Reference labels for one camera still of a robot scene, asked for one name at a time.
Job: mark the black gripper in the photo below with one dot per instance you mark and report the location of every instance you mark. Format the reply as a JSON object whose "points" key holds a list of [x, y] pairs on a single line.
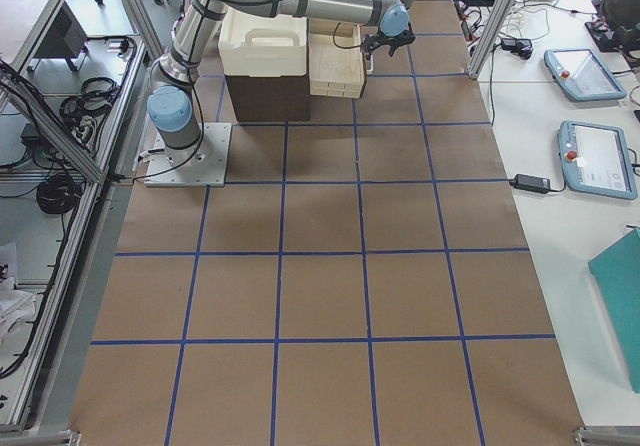
{"points": [[384, 41]]}

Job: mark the wooden drawer with white handle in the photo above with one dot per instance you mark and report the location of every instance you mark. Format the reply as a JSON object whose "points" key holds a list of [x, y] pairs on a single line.
{"points": [[336, 63]]}

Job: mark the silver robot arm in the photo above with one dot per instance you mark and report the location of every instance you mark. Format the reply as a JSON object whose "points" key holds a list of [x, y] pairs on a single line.
{"points": [[170, 105]]}

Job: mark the cream plastic tray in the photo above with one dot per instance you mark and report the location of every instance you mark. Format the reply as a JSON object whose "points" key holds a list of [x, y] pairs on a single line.
{"points": [[263, 47]]}

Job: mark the upper teach pendant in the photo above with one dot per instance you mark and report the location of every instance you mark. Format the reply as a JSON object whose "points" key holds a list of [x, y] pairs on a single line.
{"points": [[582, 75]]}

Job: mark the teach pendant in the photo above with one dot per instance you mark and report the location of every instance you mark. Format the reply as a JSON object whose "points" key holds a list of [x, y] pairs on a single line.
{"points": [[582, 75], [595, 160]]}

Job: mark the black power adapter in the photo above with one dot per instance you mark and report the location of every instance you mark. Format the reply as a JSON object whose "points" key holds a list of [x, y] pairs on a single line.
{"points": [[535, 184]]}

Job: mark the lower teach pendant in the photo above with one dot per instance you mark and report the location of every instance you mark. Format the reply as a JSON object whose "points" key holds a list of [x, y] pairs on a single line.
{"points": [[595, 160]]}

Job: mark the aluminium frame post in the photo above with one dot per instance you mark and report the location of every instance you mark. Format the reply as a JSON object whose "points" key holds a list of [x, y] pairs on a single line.
{"points": [[487, 40]]}

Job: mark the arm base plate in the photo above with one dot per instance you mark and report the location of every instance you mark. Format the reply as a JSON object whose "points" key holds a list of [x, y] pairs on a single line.
{"points": [[203, 164]]}

